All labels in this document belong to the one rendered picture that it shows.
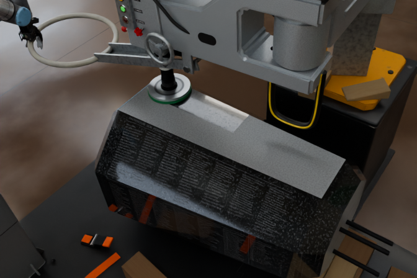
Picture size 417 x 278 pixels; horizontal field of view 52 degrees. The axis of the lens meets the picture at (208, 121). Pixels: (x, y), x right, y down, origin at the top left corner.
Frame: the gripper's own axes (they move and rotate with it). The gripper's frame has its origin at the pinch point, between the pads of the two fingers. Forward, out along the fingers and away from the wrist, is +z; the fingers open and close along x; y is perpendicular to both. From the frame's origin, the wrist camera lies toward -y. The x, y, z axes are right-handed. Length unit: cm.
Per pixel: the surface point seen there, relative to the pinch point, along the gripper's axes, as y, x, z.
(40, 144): 1, -24, 88
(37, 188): 40, -12, 85
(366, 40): 21, 174, -25
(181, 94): 40, 86, -5
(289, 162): 82, 135, -8
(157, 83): 32, 73, -3
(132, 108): 47, 63, -1
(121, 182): 77, 60, 19
